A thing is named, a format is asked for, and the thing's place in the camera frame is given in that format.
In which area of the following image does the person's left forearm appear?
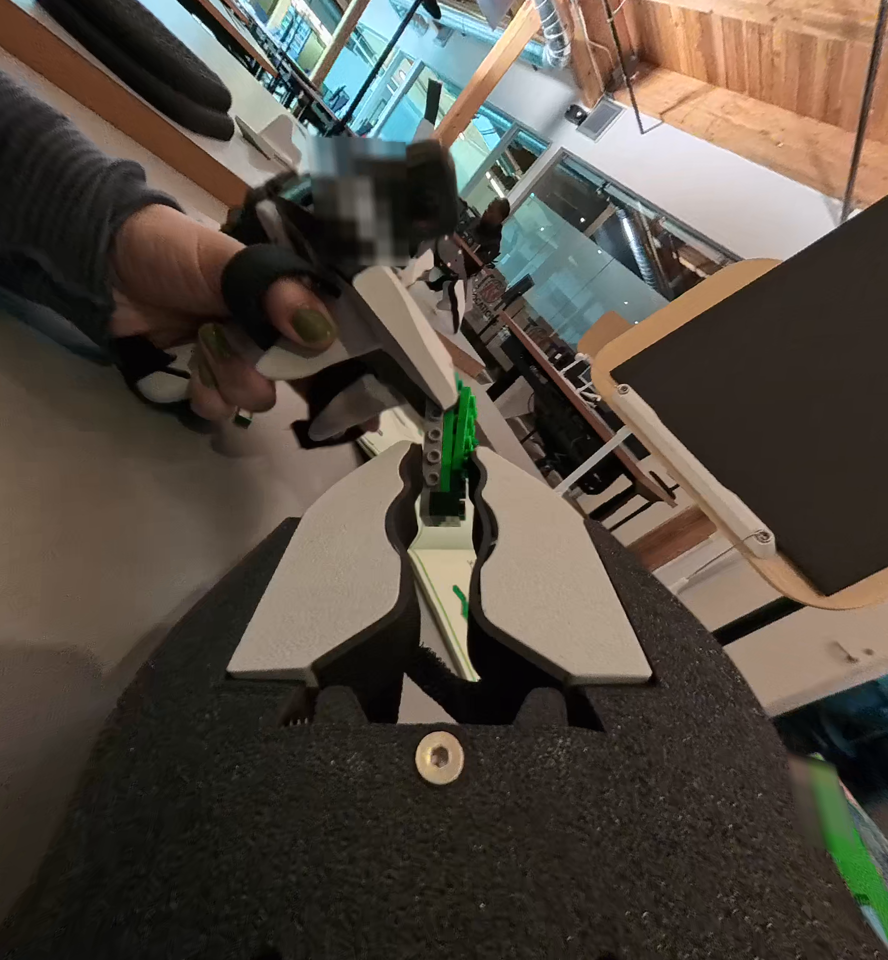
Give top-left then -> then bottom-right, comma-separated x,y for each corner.
0,56 -> 186,361

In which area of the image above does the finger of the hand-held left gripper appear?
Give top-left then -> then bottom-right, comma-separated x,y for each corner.
335,264 -> 462,429
291,369 -> 387,451

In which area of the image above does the person's left hand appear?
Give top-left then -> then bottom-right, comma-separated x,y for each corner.
110,210 -> 340,432

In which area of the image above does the green flat object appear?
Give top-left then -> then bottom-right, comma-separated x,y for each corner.
789,756 -> 888,960

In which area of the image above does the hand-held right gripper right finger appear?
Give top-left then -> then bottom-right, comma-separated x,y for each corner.
465,448 -> 655,688

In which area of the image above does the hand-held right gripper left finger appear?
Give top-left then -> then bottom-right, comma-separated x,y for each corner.
226,441 -> 424,688

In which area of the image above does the open instruction booklet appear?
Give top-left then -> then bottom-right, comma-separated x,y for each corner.
354,431 -> 492,684

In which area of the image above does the wall vent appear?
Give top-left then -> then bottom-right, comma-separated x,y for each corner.
574,97 -> 628,144

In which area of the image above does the green grey brick assembly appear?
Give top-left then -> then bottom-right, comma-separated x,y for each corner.
417,377 -> 484,528

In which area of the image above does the black cushion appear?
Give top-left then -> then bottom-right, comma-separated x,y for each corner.
35,0 -> 237,144

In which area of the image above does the black panel wooden frame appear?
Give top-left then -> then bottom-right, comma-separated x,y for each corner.
590,172 -> 888,610

